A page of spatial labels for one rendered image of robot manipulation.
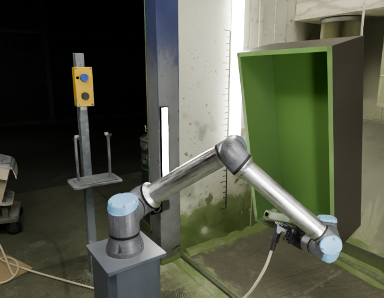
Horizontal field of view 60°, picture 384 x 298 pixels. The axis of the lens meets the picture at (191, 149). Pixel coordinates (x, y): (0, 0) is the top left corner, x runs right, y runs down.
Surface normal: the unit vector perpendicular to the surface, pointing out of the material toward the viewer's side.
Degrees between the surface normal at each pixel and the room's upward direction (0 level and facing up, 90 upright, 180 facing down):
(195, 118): 90
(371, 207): 57
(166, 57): 90
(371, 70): 90
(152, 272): 90
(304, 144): 102
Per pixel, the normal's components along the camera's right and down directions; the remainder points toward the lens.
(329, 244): -0.20, 0.26
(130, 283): 0.58, 0.18
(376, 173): -0.68, -0.43
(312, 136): -0.74, 0.34
